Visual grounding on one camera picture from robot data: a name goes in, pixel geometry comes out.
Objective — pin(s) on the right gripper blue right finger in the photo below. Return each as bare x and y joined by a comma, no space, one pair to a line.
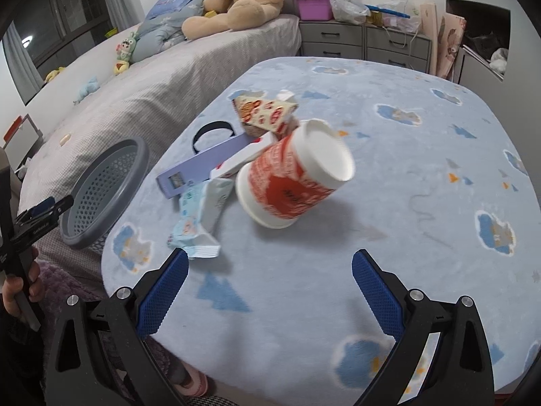
381,291

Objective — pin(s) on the light blue wipes packet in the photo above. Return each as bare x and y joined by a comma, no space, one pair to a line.
200,209

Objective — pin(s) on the blue patterned pillow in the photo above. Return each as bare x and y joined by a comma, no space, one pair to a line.
162,7

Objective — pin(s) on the grey drawer cabinet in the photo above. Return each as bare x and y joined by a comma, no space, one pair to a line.
332,39

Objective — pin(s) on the blue stick on cabinet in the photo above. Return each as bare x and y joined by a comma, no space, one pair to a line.
382,10

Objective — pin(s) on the small peach oval object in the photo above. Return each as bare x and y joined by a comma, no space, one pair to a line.
65,139

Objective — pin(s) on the yellow plush toy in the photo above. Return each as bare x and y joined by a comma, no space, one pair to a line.
52,74

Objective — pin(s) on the red white paper cup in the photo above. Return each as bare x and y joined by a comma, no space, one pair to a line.
295,174

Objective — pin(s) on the light blue cloud blanket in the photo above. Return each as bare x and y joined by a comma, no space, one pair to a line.
445,196

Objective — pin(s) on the purple Zootopia toothpaste box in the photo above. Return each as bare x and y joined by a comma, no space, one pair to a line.
197,168

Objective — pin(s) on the bed with grey checked sheet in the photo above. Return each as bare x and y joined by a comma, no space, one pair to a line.
155,99

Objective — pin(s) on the grey curtain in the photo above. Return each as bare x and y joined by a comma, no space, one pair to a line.
23,71

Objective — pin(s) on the dark window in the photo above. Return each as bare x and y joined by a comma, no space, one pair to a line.
57,32

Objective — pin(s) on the light blue plush toy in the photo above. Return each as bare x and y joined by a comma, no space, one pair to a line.
91,87

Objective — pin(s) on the folded blue quilt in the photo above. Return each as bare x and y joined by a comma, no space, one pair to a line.
163,32

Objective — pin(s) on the purple plastic bin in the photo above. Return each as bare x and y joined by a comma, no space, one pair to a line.
314,10

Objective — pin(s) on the large tan teddy bear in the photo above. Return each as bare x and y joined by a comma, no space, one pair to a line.
233,15

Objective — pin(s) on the clear plastic bag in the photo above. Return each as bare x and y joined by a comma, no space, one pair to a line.
353,12

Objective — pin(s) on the pink folded play mat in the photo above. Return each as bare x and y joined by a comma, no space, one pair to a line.
446,33

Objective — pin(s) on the black elastic band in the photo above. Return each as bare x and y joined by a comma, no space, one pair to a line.
211,132

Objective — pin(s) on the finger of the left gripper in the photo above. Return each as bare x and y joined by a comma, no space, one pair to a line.
52,209
36,210

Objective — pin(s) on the white red flat carton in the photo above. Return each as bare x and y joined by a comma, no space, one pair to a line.
232,165

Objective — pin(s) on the grey perforated trash basket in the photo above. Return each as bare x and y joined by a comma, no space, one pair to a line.
102,194

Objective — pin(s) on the green pink plush doll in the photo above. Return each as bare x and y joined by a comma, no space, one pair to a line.
124,51

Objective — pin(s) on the red white snack wrapper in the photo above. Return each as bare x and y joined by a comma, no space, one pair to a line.
259,115

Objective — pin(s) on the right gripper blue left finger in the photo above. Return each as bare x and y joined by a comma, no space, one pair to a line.
156,291

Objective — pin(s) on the left hand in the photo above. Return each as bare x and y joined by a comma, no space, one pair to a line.
14,285

